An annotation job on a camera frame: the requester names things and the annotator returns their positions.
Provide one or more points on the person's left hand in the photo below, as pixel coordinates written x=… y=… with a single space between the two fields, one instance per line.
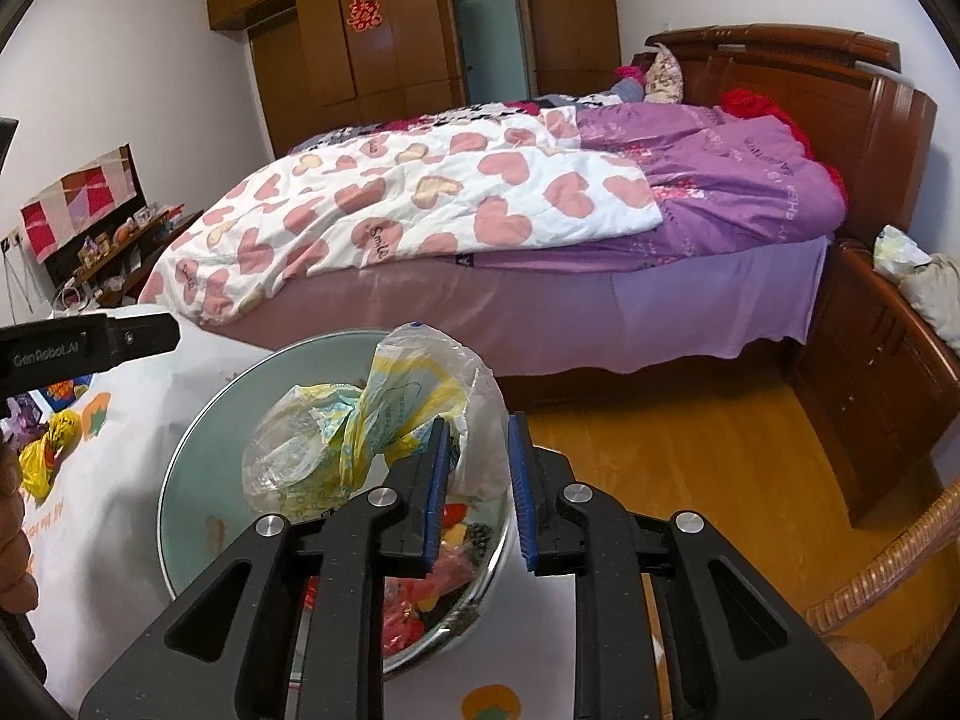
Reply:
x=13 y=525

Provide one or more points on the pink bed sheet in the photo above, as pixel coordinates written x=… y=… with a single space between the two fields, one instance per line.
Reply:
x=562 y=315

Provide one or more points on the purple quilt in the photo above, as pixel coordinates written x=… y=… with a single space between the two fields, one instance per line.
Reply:
x=720 y=165

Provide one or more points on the red paper decoration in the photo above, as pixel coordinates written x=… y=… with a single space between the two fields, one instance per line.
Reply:
x=364 y=15

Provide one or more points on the white purple carton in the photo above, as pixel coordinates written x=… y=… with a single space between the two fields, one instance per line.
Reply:
x=22 y=421

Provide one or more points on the black scrubber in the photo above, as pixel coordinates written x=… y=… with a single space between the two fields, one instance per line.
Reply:
x=480 y=538

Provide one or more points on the red patchwork covered television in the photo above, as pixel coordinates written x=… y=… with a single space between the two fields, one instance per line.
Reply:
x=75 y=202

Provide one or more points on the wooden bed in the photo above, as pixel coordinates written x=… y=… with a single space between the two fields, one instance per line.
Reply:
x=862 y=127

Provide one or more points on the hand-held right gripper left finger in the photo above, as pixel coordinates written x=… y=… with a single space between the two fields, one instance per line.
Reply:
x=433 y=495

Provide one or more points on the red fluffy blanket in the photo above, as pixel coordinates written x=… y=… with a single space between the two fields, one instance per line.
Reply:
x=757 y=105

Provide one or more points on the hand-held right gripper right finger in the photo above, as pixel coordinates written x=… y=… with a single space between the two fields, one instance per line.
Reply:
x=521 y=495

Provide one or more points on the grey pink clothing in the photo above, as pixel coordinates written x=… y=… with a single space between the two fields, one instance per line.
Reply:
x=628 y=86

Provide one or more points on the floral pillow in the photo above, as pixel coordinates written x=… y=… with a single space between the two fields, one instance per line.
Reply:
x=664 y=75

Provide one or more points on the wooden nightstand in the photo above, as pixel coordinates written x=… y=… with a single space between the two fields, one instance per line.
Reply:
x=862 y=390

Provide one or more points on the yellow printed plastic bag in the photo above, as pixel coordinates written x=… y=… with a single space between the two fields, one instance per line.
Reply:
x=405 y=397

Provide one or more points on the teal round bin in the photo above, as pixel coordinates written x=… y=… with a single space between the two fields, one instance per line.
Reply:
x=202 y=465

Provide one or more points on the white printed bag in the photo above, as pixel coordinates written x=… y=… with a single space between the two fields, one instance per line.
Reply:
x=896 y=251

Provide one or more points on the wicker chair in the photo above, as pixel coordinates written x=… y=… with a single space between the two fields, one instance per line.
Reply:
x=885 y=570

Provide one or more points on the black white patterned blanket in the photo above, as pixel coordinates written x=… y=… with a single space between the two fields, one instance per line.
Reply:
x=525 y=106

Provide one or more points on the wooden cabinet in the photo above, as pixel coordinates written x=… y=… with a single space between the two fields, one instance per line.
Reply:
x=172 y=229

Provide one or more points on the heart print quilt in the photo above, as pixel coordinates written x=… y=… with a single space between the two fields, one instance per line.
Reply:
x=450 y=210

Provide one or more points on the wooden wardrobe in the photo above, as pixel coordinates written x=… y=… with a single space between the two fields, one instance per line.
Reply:
x=390 y=52

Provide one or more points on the beige cloth bundle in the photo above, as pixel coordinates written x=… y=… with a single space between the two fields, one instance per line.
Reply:
x=937 y=292

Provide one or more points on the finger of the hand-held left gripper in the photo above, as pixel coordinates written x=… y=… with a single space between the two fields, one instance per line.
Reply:
x=146 y=339

